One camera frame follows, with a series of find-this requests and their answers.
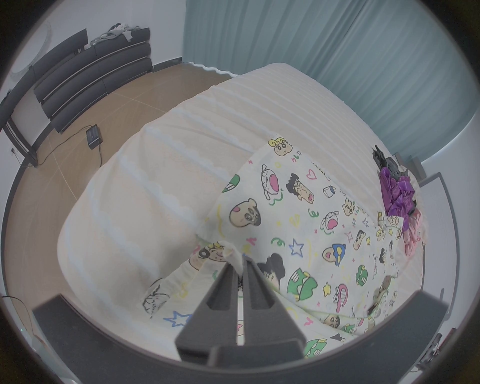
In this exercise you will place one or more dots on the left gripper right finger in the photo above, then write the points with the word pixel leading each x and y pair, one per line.
pixel 266 326

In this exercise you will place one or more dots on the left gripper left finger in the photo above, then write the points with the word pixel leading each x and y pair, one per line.
pixel 217 322

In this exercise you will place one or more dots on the white printed pyjama top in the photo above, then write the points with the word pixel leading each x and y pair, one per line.
pixel 300 210

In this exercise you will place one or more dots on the bed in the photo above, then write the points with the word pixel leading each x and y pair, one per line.
pixel 168 168

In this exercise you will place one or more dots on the pile of clothes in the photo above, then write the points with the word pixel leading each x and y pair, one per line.
pixel 116 33

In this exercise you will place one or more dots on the pink garment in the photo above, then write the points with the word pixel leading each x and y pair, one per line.
pixel 414 232

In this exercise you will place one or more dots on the purple satin garment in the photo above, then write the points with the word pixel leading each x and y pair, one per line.
pixel 395 191

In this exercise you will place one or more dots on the black garment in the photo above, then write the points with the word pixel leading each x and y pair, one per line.
pixel 384 159

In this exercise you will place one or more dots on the grey bedside table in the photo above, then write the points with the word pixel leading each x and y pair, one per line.
pixel 414 163

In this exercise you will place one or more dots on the black power adapter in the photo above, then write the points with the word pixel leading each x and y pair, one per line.
pixel 93 137

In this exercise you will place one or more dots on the black chest of drawers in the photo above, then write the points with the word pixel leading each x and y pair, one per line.
pixel 93 71

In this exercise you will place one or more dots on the blue-green curtain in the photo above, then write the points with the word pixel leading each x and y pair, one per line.
pixel 337 48

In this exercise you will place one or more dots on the round white mirror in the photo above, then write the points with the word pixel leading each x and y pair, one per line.
pixel 45 35

